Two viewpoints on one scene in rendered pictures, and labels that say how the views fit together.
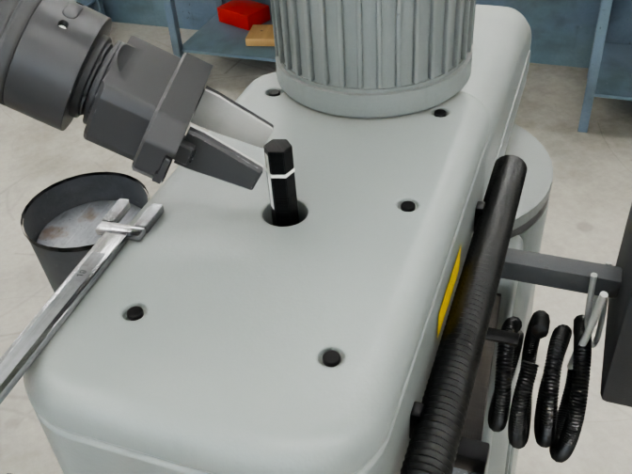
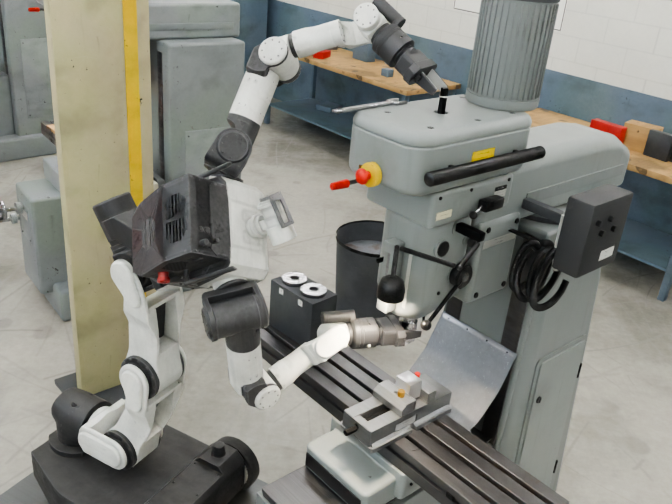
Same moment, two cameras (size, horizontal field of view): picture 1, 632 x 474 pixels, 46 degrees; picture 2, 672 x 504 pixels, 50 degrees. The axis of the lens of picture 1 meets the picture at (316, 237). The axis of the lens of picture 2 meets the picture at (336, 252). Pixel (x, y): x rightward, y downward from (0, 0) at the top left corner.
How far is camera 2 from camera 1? 1.38 m
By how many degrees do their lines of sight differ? 24
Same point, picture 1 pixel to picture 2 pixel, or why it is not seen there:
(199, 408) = (392, 123)
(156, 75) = (419, 58)
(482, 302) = (492, 161)
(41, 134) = (367, 214)
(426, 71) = (510, 96)
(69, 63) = (398, 45)
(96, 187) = not seen: hidden behind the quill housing
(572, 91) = not seen: outside the picture
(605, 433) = not seen: outside the picture
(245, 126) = (439, 83)
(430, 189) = (488, 120)
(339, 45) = (483, 78)
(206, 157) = (423, 81)
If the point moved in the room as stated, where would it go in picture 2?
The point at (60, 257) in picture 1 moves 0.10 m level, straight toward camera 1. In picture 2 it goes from (349, 255) to (349, 263)
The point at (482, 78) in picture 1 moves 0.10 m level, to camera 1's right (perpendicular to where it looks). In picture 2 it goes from (567, 143) to (601, 150)
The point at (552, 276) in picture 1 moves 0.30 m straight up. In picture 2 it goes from (552, 214) to (577, 107)
